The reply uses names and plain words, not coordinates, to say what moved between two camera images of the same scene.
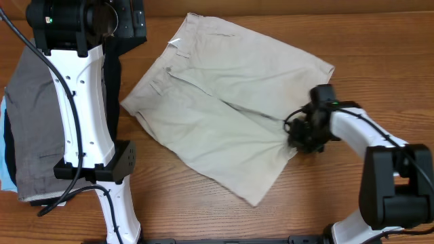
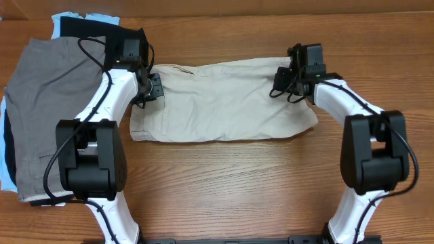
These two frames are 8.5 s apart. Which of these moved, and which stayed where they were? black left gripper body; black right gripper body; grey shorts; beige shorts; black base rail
Moved: black left gripper body; beige shorts; black right gripper body
Stayed: grey shorts; black base rail
